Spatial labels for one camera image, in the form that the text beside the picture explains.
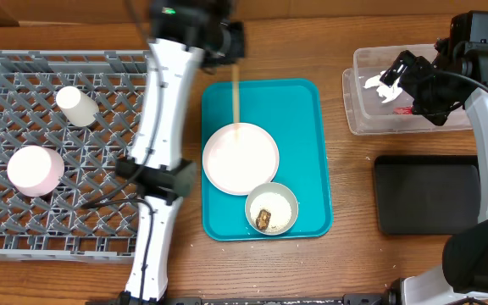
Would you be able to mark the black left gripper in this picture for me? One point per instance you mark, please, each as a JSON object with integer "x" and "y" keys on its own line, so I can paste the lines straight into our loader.
{"x": 235, "y": 30}

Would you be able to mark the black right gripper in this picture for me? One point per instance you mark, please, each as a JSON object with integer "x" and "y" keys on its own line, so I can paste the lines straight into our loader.
{"x": 412, "y": 73}

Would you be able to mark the wooden chopstick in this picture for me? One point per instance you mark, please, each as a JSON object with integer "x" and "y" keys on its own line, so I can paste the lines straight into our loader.
{"x": 235, "y": 72}

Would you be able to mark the red snack wrapper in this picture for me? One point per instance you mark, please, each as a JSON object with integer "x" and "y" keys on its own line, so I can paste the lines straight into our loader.
{"x": 408, "y": 110}

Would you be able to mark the white napkin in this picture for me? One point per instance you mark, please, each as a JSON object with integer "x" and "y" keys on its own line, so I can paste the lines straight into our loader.
{"x": 387, "y": 93}

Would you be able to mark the white round plate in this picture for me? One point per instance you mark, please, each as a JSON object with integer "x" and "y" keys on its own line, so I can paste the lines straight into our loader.
{"x": 239, "y": 157}

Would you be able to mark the pale green cup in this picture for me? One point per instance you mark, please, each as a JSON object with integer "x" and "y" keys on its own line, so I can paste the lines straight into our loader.
{"x": 77, "y": 107}

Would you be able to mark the grey bowl with rice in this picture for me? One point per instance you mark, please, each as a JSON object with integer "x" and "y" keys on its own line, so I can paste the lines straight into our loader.
{"x": 277, "y": 199}

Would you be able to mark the pink small bowl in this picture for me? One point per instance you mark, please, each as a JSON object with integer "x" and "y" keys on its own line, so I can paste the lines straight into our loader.
{"x": 35, "y": 171}

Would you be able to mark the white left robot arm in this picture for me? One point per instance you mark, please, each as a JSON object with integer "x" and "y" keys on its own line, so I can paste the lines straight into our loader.
{"x": 185, "y": 36}

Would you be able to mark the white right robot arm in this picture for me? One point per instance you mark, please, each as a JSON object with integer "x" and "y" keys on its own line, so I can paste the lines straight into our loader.
{"x": 457, "y": 78}

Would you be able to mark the clear plastic bin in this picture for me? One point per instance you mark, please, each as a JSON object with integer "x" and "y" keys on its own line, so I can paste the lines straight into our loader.
{"x": 367, "y": 115}

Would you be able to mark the teal plastic tray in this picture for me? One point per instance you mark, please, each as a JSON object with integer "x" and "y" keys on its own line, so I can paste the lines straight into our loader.
{"x": 290, "y": 111}

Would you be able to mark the black plastic tray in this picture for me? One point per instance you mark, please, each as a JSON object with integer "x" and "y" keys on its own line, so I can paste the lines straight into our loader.
{"x": 426, "y": 194}

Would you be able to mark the brown food piece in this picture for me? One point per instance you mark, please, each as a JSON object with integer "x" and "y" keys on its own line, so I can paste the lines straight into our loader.
{"x": 263, "y": 219}

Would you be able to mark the grey plastic dish rack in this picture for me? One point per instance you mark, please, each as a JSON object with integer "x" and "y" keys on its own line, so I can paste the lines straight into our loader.
{"x": 90, "y": 154}

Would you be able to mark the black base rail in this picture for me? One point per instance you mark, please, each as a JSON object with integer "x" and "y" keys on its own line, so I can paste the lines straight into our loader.
{"x": 269, "y": 301}

